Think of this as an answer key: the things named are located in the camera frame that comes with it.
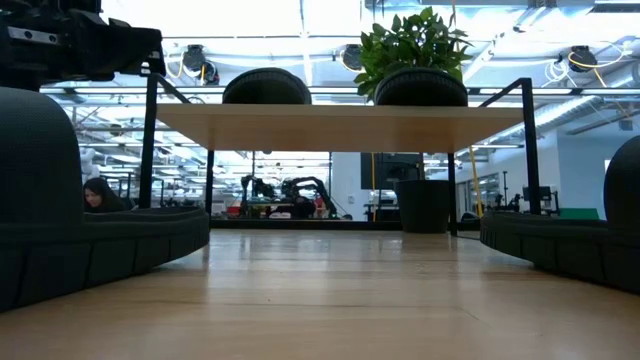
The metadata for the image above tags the wooden shelf with black frame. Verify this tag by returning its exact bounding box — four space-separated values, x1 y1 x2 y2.
137 73 543 238

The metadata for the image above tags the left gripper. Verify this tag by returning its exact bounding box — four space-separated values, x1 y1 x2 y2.
0 0 167 92

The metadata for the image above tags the small background monitor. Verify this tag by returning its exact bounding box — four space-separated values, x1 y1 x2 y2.
521 185 554 203

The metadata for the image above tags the person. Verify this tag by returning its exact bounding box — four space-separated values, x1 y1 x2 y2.
82 176 129 215

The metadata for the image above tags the black ceiling cable reel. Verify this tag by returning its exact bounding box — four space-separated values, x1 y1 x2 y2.
340 43 365 73
567 45 600 74
180 44 222 87

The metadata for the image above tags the black table frame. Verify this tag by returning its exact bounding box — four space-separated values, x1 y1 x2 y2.
209 218 482 232

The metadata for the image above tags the black wall monitor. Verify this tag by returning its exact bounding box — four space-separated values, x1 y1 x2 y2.
360 151 427 192

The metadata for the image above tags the green board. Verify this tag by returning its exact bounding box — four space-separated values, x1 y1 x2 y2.
558 207 601 221

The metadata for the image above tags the green plant in black pot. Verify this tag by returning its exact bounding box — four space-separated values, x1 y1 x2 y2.
353 6 472 234

